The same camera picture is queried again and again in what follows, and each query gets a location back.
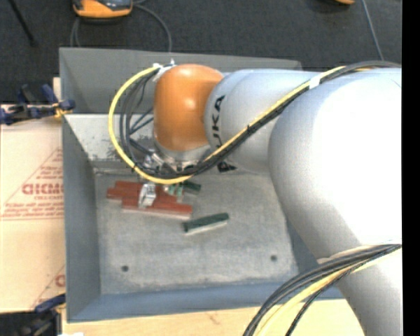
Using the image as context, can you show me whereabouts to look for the grey metal bin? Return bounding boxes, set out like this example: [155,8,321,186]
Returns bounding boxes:
[58,47,344,323]

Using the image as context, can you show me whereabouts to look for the brown cardboard board red print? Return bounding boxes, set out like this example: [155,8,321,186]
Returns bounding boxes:
[0,76,67,315]

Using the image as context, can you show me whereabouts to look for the red-brown flat block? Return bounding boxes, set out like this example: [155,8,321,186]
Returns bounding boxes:
[106,180,183,204]
[120,195,194,221]

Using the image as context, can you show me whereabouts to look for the dark green flat block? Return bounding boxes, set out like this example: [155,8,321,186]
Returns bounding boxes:
[181,212,230,237]
[181,181,202,195]

